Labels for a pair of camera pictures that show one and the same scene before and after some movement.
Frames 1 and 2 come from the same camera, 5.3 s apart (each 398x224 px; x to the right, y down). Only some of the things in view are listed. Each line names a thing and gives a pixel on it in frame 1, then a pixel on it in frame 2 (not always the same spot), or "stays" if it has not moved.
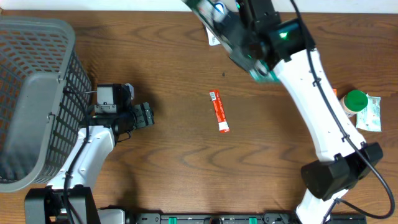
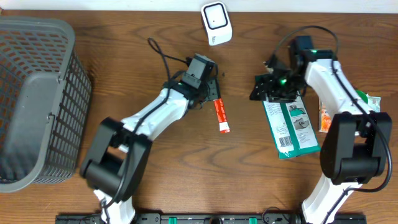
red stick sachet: (223, 124) stays
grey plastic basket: (45, 96) stays
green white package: (212, 13) -> (291, 127)
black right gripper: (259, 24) -> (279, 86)
